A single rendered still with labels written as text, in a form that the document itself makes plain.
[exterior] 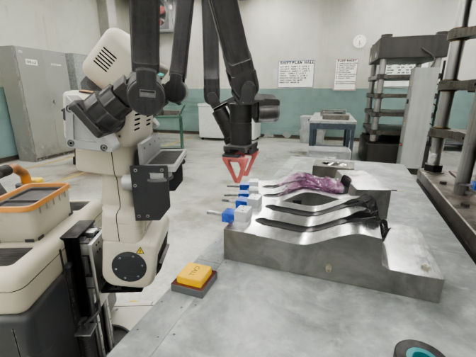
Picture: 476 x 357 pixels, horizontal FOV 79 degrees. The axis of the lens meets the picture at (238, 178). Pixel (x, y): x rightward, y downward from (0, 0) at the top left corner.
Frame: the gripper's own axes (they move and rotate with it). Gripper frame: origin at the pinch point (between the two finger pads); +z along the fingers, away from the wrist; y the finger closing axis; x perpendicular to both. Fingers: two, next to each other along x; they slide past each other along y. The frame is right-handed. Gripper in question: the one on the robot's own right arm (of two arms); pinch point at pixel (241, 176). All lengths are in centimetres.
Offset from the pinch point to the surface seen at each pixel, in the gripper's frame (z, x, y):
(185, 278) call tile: 17.2, 4.8, -24.4
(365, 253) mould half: 12.3, -32.4, -9.1
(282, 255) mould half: 16.7, -13.7, -9.0
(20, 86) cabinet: -30, 495, 286
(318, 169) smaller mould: 17, -15, 77
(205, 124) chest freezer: 66, 316, 618
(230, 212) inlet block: 10.6, 2.9, -1.5
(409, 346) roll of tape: 18, -39, -28
